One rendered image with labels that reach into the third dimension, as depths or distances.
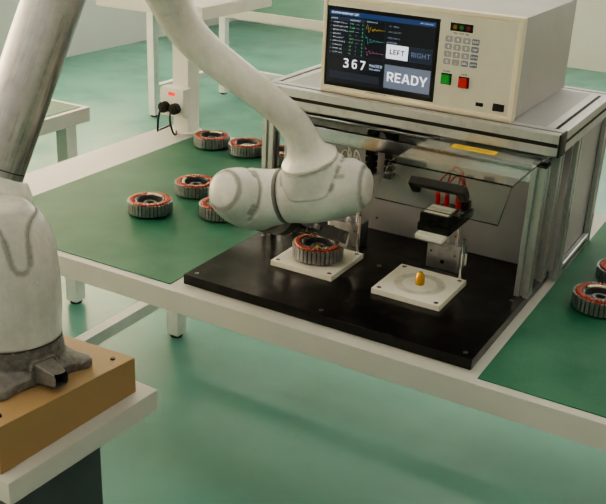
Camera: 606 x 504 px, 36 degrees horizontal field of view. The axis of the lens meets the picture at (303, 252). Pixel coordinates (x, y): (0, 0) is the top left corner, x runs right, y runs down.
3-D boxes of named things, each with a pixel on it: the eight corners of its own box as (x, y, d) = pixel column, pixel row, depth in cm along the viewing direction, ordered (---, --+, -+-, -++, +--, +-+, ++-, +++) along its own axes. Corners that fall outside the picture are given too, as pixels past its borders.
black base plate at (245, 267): (470, 370, 168) (472, 359, 167) (183, 283, 197) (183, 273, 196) (546, 280, 206) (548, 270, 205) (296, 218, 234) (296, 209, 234)
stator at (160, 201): (161, 222, 227) (160, 208, 226) (119, 215, 230) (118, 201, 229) (180, 207, 237) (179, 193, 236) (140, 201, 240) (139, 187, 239)
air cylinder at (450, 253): (457, 273, 202) (459, 250, 200) (425, 265, 205) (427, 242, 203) (465, 266, 206) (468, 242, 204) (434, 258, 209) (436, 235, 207)
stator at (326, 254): (327, 271, 197) (328, 255, 196) (282, 259, 202) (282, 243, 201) (352, 254, 206) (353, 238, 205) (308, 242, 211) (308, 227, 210)
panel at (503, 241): (552, 272, 204) (573, 140, 193) (293, 209, 234) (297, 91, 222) (553, 270, 205) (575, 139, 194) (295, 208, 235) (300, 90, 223)
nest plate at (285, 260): (331, 281, 195) (331, 276, 195) (270, 265, 202) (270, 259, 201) (363, 258, 207) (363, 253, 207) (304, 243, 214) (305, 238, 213)
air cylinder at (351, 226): (357, 248, 213) (358, 225, 210) (328, 240, 216) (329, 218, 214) (367, 241, 217) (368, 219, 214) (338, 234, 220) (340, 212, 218)
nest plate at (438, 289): (438, 311, 184) (439, 306, 184) (370, 292, 191) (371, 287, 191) (466, 285, 196) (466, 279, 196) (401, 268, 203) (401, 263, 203)
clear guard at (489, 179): (497, 226, 163) (501, 194, 161) (374, 198, 174) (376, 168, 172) (551, 178, 190) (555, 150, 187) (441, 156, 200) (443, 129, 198)
